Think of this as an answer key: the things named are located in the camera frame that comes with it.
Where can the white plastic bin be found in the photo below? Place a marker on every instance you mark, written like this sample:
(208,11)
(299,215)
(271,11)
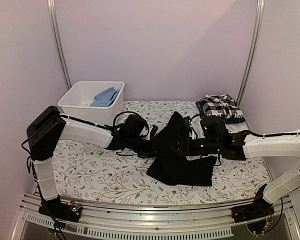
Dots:
(76,102)

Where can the aluminium frame post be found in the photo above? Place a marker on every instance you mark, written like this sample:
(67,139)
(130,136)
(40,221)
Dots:
(52,12)
(254,41)

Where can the dark blue folded shirt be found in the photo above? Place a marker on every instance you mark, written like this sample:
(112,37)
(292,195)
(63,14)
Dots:
(226,120)

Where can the light blue shirt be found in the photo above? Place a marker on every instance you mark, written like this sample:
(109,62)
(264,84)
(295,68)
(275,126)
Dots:
(105,98)

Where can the right aluminium frame post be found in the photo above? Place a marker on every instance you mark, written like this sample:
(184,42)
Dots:
(254,41)

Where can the black long sleeve shirt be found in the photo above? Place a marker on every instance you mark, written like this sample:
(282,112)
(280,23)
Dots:
(172,169)

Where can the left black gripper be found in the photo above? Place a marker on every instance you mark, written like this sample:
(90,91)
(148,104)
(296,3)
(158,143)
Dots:
(154,147)

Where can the left aluminium frame post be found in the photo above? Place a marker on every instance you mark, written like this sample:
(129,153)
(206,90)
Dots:
(52,12)

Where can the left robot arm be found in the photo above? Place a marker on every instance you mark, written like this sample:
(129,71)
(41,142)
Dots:
(51,126)

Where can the black white checkered shirt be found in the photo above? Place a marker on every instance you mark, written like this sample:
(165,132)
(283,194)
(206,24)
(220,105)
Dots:
(223,106)

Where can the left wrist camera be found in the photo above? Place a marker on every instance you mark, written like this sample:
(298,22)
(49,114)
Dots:
(153,130)

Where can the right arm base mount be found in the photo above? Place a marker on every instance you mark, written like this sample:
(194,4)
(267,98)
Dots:
(256,209)

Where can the floral patterned tablecloth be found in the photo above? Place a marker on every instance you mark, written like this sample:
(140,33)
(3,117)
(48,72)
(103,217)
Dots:
(90,173)

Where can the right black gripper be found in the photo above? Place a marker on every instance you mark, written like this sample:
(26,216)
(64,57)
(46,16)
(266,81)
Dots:
(180,152)

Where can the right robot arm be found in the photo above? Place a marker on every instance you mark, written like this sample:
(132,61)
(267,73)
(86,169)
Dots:
(246,145)

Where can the aluminium front rail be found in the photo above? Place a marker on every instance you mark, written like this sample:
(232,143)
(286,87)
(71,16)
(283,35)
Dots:
(110,221)

